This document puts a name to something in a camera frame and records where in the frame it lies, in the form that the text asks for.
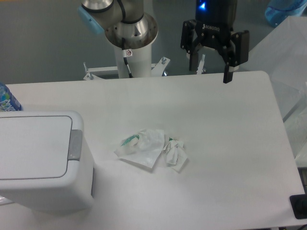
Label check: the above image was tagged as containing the black device at edge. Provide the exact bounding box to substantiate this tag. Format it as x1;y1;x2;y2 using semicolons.
289;194;307;219

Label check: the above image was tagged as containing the white side table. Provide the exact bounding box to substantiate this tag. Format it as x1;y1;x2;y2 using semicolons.
243;16;307;168

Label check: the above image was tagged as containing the crumpled white green wrapper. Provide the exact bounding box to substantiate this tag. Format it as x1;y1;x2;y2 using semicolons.
163;137;188;173

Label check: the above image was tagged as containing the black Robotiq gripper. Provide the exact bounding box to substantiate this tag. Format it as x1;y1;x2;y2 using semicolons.
180;0;249;83

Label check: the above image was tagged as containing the crumpled white plastic wrapper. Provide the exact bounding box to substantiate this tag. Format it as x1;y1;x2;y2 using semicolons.
114;129;165;169

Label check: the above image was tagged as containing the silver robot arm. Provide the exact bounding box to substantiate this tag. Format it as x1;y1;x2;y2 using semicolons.
78;0;249;83

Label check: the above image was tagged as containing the white trash can lid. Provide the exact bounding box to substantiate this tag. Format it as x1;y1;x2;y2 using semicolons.
0;116;72;180

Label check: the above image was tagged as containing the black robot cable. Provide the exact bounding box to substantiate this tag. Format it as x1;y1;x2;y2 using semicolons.
121;37;133;79

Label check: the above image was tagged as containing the grey lid push button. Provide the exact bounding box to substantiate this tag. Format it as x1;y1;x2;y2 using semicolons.
68;129;83;161

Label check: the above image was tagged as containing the blue labelled water bottle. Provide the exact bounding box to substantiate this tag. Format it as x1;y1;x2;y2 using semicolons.
0;83;23;112

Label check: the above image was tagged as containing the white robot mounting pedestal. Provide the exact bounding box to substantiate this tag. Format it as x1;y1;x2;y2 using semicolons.
83;45;170;81

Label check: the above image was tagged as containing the white trash can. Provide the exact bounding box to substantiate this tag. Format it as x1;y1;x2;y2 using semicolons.
0;111;95;211

